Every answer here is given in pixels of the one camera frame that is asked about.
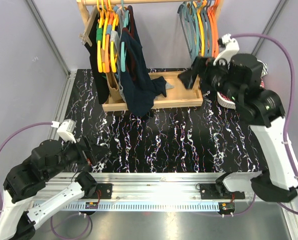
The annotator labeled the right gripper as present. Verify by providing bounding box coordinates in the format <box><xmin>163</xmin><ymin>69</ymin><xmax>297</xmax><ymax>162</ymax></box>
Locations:
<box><xmin>177</xmin><ymin>56</ymin><xmax>242</xmax><ymax>104</ymax></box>

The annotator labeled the navy garment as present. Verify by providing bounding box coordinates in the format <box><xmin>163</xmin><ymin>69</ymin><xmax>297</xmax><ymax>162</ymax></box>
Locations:
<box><xmin>119</xmin><ymin>5</ymin><xmax>167</xmax><ymax>117</ymax></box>

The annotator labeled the blue grey hanger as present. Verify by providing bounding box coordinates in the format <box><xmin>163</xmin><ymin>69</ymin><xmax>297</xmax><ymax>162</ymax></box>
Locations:
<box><xmin>177</xmin><ymin>1</ymin><xmax>196</xmax><ymax>61</ymax></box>

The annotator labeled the red striped tank top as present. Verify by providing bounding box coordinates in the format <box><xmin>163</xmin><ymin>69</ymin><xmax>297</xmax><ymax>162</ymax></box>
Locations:
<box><xmin>217</xmin><ymin>81</ymin><xmax>266</xmax><ymax>105</ymax></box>

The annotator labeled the black white striped tank top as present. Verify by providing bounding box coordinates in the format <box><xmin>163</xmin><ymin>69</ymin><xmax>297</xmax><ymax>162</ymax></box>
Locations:
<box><xmin>258</xmin><ymin>60</ymin><xmax>268</xmax><ymax>77</ymax></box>

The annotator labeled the teal hanger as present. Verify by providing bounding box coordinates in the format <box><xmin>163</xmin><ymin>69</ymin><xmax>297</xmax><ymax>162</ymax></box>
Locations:
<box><xmin>184</xmin><ymin>0</ymin><xmax>201</xmax><ymax>61</ymax></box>

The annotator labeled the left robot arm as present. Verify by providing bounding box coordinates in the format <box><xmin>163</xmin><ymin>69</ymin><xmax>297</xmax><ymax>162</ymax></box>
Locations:
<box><xmin>0</xmin><ymin>136</ymin><xmax>109</xmax><ymax>240</ymax></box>

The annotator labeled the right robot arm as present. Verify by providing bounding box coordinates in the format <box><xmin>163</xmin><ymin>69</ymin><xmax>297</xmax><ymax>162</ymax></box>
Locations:
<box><xmin>177</xmin><ymin>53</ymin><xmax>298</xmax><ymax>203</ymax></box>

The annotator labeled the orange empty hanger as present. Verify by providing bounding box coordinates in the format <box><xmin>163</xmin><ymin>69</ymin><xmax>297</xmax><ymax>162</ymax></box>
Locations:
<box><xmin>207</xmin><ymin>0</ymin><xmax>219</xmax><ymax>58</ymax></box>

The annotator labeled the yellow hanger left group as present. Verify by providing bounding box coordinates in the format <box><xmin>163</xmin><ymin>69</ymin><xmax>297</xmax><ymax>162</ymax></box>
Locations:
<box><xmin>96</xmin><ymin>0</ymin><xmax>109</xmax><ymax>73</ymax></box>

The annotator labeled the wooden clothes rack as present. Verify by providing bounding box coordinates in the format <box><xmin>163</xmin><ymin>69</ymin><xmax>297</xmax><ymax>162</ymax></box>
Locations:
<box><xmin>77</xmin><ymin>0</ymin><xmax>224</xmax><ymax>112</ymax></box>

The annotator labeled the white laundry basket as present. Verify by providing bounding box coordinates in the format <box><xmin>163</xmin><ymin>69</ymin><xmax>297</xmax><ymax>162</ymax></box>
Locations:
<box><xmin>216</xmin><ymin>91</ymin><xmax>237</xmax><ymax>110</ymax></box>

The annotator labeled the tan garment on rack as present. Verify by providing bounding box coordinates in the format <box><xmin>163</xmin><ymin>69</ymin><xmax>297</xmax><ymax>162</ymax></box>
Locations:
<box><xmin>105</xmin><ymin>72</ymin><xmax>126</xmax><ymax>102</ymax></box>

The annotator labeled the black marble mat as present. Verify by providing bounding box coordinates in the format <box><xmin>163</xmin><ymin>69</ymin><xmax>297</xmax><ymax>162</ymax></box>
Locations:
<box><xmin>65</xmin><ymin>69</ymin><xmax>267</xmax><ymax>173</ymax></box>

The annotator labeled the black garment on rack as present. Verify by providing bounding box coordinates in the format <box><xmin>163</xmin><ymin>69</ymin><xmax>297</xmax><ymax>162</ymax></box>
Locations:
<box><xmin>84</xmin><ymin>14</ymin><xmax>110</xmax><ymax>105</ymax></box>

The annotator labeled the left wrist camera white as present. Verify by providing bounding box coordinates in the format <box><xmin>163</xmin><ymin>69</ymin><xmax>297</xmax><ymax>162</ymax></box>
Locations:
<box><xmin>51</xmin><ymin>119</ymin><xmax>77</xmax><ymax>143</ymax></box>

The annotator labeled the aluminium rail base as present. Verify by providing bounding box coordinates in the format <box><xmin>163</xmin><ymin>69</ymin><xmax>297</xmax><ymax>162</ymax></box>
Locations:
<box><xmin>31</xmin><ymin>171</ymin><xmax>295</xmax><ymax>212</ymax></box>

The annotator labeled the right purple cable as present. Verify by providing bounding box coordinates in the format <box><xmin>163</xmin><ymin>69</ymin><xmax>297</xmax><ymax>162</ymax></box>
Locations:
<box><xmin>232</xmin><ymin>33</ymin><xmax>298</xmax><ymax>216</ymax></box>

